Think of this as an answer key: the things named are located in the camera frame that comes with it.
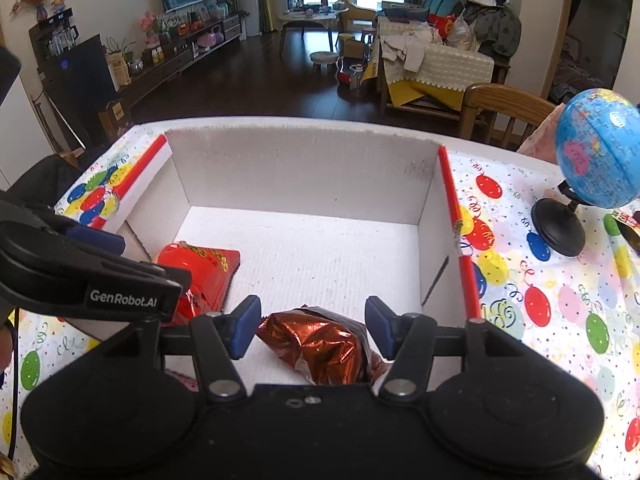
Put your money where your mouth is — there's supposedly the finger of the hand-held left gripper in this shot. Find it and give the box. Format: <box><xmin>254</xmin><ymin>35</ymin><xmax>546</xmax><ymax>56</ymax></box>
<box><xmin>0</xmin><ymin>200</ymin><xmax>126</xmax><ymax>257</ymax></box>

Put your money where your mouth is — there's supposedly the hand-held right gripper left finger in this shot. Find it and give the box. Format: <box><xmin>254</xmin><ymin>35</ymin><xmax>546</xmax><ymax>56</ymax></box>
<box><xmin>112</xmin><ymin>295</ymin><xmax>262</xmax><ymax>403</ymax></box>

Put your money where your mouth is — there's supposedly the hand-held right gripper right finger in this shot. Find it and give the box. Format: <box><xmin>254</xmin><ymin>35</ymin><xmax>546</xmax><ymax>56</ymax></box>
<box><xmin>365</xmin><ymin>296</ymin><xmax>508</xmax><ymax>403</ymax></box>

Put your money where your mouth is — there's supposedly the shiny red foil snack packet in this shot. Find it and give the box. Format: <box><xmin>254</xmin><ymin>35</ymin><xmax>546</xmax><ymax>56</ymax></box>
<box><xmin>256</xmin><ymin>305</ymin><xmax>391</xmax><ymax>386</ymax></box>

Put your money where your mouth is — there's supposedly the red snack bag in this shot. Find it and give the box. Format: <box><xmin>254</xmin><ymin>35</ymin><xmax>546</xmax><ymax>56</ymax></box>
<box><xmin>156</xmin><ymin>241</ymin><xmax>242</xmax><ymax>328</ymax></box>

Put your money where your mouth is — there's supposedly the red cardboard box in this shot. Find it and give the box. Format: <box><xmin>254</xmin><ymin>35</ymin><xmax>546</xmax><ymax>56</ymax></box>
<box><xmin>60</xmin><ymin>127</ymin><xmax>483</xmax><ymax>391</ymax></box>

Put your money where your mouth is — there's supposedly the dark cloth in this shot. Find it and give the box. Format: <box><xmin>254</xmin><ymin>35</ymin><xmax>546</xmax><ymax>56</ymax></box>
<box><xmin>7</xmin><ymin>154</ymin><xmax>87</xmax><ymax>208</ymax></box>

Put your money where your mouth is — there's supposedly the balloon print tablecloth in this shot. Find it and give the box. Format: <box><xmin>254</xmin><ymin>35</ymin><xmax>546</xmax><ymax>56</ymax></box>
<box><xmin>0</xmin><ymin>117</ymin><xmax>640</xmax><ymax>480</ymax></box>

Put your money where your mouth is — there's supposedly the black cabinet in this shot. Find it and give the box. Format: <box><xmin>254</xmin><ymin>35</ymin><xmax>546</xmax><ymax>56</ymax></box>
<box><xmin>29</xmin><ymin>7</ymin><xmax>122</xmax><ymax>153</ymax></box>

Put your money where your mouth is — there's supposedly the yellow paper bag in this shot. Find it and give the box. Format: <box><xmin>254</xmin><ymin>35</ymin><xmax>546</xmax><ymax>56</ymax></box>
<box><xmin>104</xmin><ymin>52</ymin><xmax>132</xmax><ymax>87</ymax></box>

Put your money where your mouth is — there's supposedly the long wooden television cabinet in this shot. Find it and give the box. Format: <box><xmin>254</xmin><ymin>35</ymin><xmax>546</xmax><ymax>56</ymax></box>
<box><xmin>116</xmin><ymin>12</ymin><xmax>247</xmax><ymax>107</ymax></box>

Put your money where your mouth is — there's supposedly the pink cloth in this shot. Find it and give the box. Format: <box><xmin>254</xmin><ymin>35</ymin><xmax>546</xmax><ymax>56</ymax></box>
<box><xmin>517</xmin><ymin>104</ymin><xmax>567</xmax><ymax>165</ymax></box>

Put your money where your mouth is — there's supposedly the wooden dining chair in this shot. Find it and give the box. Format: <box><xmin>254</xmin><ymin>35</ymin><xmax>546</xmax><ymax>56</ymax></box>
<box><xmin>459</xmin><ymin>83</ymin><xmax>557</xmax><ymax>150</ymax></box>

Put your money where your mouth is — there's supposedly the dark brown snack packet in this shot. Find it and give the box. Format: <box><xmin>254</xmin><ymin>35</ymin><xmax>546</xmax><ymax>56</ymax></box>
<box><xmin>604</xmin><ymin>207</ymin><xmax>640</xmax><ymax>252</ymax></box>

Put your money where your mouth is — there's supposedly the small round stool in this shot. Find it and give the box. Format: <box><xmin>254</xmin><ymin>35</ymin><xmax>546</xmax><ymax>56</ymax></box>
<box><xmin>309</xmin><ymin>51</ymin><xmax>337</xmax><ymax>77</ymax></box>

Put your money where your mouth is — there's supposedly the blue desk globe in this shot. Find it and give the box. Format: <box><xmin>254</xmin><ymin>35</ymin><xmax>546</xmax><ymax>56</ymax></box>
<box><xmin>531</xmin><ymin>88</ymin><xmax>640</xmax><ymax>257</ymax></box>

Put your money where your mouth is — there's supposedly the round coffee table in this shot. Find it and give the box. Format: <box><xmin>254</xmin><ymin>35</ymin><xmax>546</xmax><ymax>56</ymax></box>
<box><xmin>276</xmin><ymin>7</ymin><xmax>342</xmax><ymax>57</ymax></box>

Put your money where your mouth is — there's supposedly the pile of clothes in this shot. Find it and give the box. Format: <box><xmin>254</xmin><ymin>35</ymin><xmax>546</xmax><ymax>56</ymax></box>
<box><xmin>457</xmin><ymin>0</ymin><xmax>522</xmax><ymax>57</ymax></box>

